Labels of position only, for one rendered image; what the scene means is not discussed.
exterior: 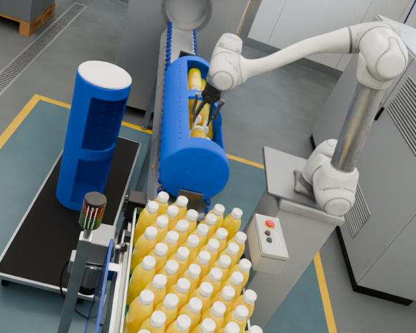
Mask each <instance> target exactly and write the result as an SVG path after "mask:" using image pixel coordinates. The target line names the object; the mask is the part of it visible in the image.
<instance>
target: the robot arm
mask: <svg viewBox="0 0 416 333"><path fill-rule="evenodd" d="M241 52H242V40H241V39H240V38H239V37H238V36H237V35H235V34H231V33H225V34H223V35H222V36H221V38H220V39H219V41H218V42H217V45H216V46H215V49H214V51H213V54H212V56H211V64H210V67H209V71H208V74H207V77H206V81H207V82H206V84H205V87H204V89H203V90H202V92H195V99H194V102H193V106H192V109H191V114H192V115H193V119H192V122H193V125H192V131H193V130H194V128H195V125H196V123H197V121H198V118H199V113H200V112H201V110H202V108H203V107H204V105H205V104H206V103H209V104H210V108H209V115H208V117H206V119H205V122H204V124H203V127H202V130H203V131H205V128H206V126H209V123H210V121H211V120H216V118H217V115H218V113H219V111H220V109H221V107H222V106H223V105H224V104H225V100H224V99H221V93H222V91H229V90H231V89H233V88H234V87H236V86H238V85H241V84H243V83H245V82H246V80H247V79H248V78H250V77H253V76H256V75H260V74H263V73H267V72H269V71H272V70H274V69H277V68H279V67H282V66H284V65H286V64H289V63H291V62H294V61H296V60H298V59H301V58H303V57H306V56H310V55H313V54H323V53H330V54H359V59H358V66H357V73H356V76H357V81H358V83H357V86H356V89H355V92H354V95H353V98H352V100H351V103H350V106H349V109H348V112H347V115H346V118H345V121H344V123H343V127H342V129H341V133H340V135H339V138H338V140H336V139H329V140H326V141H324V142H322V143H321V144H319V146H317V148H315V150H314V151H313V153H312V154H311V156H310V157H309V159H308V160H307V162H306V164H305V166H304V168H303V170H302V171H300V170H297V169H295V170H294V174H295V188H294V191H295V193H297V194H302V195H304V196H307V197H309V198H312V199H315V200H316V202H317V204H318V205H319V206H320V208H321V209H322V210H323V211H324V212H326V213H328V214H330V215H333V216H340V215H344V214H346V213H347V212H349V211H350V209H351V208H352V206H353V204H354V202H355V192H356V188H357V181H358V178H359V172H358V170H357V168H356V164H357V161H358V159H359V157H360V154H361V151H362V149H363V146H364V143H365V141H366V138H367V136H368V133H369V131H370V128H371V126H372V123H373V121H374V118H375V115H376V113H377V111H378V107H379V105H380V103H381V100H382V97H383V96H384V92H385V90H386V89H387V88H388V87H390V86H391V85H392V84H393V82H394V81H395V80H396V79H397V78H398V77H399V76H400V75H401V74H402V73H403V72H404V71H405V68H406V67H407V62H408V54H407V49H406V47H405V44H404V43H403V41H402V40H401V30H400V28H399V26H398V25H397V24H395V23H392V22H386V21H376V22H366V23H361V24H356V25H353V26H348V27H345V28H342V29H339V30H336V31H333V32H329V33H327V34H323V35H319V36H315V37H313V38H309V39H306V40H303V41H301V42H298V43H295V44H293V45H292V46H289V47H287V48H285V49H283V50H280V51H278V52H276V53H274V54H271V55H269V56H267V57H263V58H260V59H246V58H244V57H242V56H241V55H240V54H241ZM200 96H202V99H203V100H202V101H201V103H200V105H199V106H198V108H197V110H196V111H195V108H196V106H197V101H198V98H199V97H200ZM217 101H219V103H218V106H217V108H216V110H215V112H214V114H213V115H212V113H213V107H214V103H216V102H217Z"/></svg>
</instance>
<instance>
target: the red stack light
mask: <svg viewBox="0 0 416 333"><path fill-rule="evenodd" d="M105 207H106V205H105V206H103V207H100V208H94V207H90V206H88V205H87V204H86V203H85V201H84V200H83V205H82V208H81V211H82V213H83V214H84V215H85V216H87V217H89V218H93V219H95V218H99V217H101V216H103V214H104V210H105Z"/></svg>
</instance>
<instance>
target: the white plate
mask: <svg viewBox="0 0 416 333"><path fill-rule="evenodd" d="M79 74H80V76H81V77H82V78H83V79H84V80H86V81H88V82H89V83H91V84H93V85H96V86H97V87H102V88H105V89H124V88H126V87H128V86H130V84H131V77H130V75H129V74H128V73H127V72H126V71H125V70H123V69H122V68H120V67H118V66H116V65H113V64H111V63H106V62H103V61H87V62H84V63H82V64H80V66H79Z"/></svg>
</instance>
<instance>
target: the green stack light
mask: <svg viewBox="0 0 416 333"><path fill-rule="evenodd" d="M102 218H103V216H101V217H99V218H95V219H93V218H89V217H87V216H85V215H84V214H83V213H82V211H81V214H80V217H79V225H80V226H81V227H82V228H84V229H86V230H89V231H93V230H96V229H98V228H99V227H100V225H101V222H102Z"/></svg>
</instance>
